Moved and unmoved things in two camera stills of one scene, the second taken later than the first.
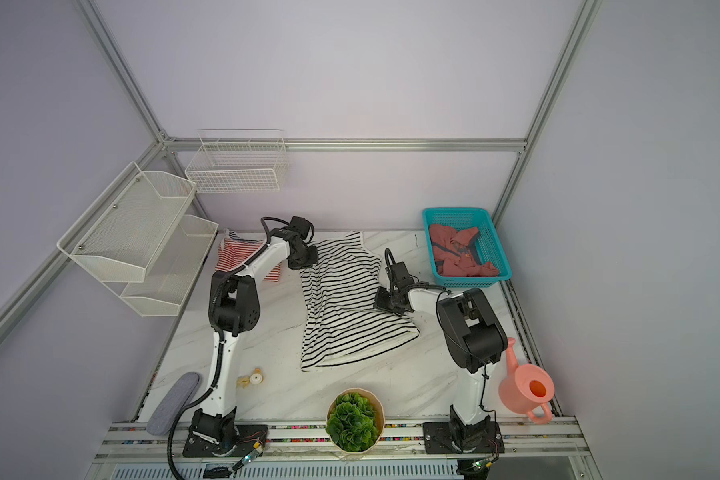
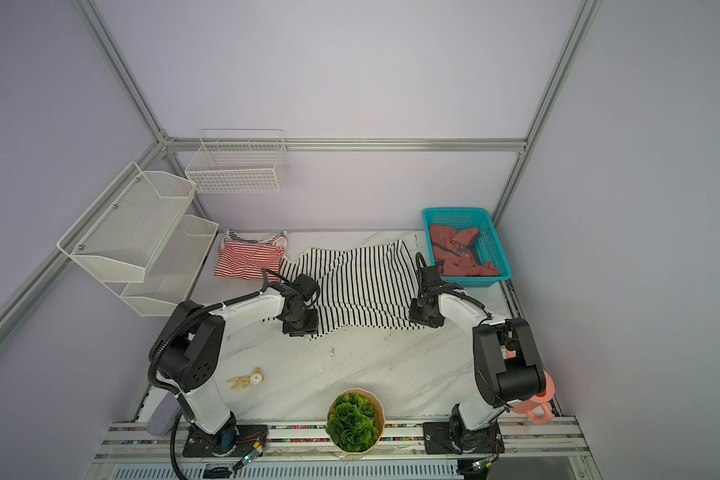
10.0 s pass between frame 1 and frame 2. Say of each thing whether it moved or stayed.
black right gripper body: moved
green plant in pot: stayed
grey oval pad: stayed
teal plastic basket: stayed
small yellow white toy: stayed
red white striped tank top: stayed
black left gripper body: moved
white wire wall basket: stayed
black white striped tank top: moved
